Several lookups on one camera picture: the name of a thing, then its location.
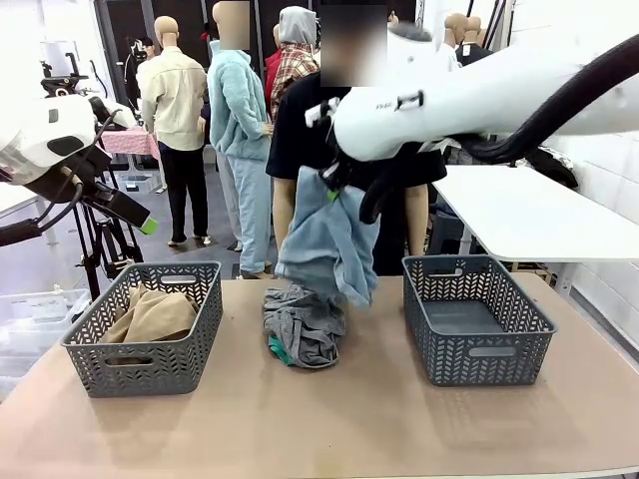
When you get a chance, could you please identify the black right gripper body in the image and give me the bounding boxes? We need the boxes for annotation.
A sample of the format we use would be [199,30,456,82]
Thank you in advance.
[321,159,363,195]

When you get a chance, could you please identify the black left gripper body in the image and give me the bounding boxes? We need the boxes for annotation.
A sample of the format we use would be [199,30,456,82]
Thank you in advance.
[81,179,152,230]

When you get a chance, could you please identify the light blue denim jeans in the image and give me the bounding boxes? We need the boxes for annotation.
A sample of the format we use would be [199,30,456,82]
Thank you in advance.
[274,165,381,308]

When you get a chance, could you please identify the beige top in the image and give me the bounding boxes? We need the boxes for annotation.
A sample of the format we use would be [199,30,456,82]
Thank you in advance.
[101,282,201,345]

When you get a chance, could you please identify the grey top garment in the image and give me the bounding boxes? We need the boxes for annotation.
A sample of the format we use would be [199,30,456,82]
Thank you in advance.
[263,282,347,370]

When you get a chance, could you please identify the person's right forearm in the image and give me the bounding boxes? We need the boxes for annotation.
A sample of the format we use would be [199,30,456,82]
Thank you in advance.
[272,178,300,253]

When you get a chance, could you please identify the person's left forearm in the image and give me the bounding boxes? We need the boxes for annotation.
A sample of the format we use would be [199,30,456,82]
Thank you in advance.
[403,185,430,256]

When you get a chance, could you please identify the table with pink cloth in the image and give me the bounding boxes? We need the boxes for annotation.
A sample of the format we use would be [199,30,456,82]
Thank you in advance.
[99,125,162,161]

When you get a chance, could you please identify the person in black t-shirt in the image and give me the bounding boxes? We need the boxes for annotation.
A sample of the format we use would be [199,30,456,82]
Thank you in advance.
[266,4,448,276]

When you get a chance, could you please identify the mannequin in cream jacket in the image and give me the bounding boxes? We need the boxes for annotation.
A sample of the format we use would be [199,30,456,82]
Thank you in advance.
[135,15,211,248]

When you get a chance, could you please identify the mannequin in blue fleece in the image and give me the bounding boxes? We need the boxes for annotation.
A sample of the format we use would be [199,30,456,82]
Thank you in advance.
[206,0,275,279]

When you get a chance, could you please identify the mannequin in plaid hoodie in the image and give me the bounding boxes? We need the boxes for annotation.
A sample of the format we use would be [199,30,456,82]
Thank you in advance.
[263,5,321,119]

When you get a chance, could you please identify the clear plastic storage box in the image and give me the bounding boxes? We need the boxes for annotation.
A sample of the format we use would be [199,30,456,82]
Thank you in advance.
[0,287,92,358]

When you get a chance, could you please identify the grey woven plastic basket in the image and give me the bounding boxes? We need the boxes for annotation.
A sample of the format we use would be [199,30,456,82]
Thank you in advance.
[401,253,558,388]
[60,259,225,399]

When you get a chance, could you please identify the background person in black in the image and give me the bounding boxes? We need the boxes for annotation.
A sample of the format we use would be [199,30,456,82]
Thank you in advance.
[123,35,155,101]

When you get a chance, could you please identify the green garment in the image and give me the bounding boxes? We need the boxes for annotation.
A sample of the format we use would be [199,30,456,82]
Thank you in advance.
[268,334,297,366]

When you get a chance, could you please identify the mannequin in white shirt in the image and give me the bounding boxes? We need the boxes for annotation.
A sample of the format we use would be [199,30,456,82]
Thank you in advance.
[442,12,468,66]

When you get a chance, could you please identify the mannequin in black shirt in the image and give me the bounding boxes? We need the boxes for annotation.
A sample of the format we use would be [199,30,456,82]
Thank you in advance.
[454,15,495,67]

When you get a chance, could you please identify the white side table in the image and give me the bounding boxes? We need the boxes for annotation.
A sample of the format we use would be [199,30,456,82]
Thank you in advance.
[431,164,639,264]

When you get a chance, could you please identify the black bag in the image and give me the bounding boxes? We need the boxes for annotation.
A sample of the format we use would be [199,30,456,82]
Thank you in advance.
[523,148,580,190]

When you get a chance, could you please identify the black camera tripod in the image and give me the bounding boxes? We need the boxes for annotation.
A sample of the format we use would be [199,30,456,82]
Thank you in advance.
[38,52,147,300]

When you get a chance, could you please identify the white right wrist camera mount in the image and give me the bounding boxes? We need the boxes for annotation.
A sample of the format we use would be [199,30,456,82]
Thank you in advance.
[304,98,341,130]

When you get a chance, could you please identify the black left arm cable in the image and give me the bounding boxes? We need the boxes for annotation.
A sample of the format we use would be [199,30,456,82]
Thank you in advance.
[0,108,124,249]

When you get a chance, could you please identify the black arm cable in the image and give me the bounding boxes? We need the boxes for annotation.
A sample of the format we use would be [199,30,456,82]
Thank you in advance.
[357,33,639,226]
[0,108,124,249]

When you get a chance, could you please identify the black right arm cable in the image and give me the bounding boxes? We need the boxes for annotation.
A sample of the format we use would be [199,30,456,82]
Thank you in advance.
[357,33,639,226]

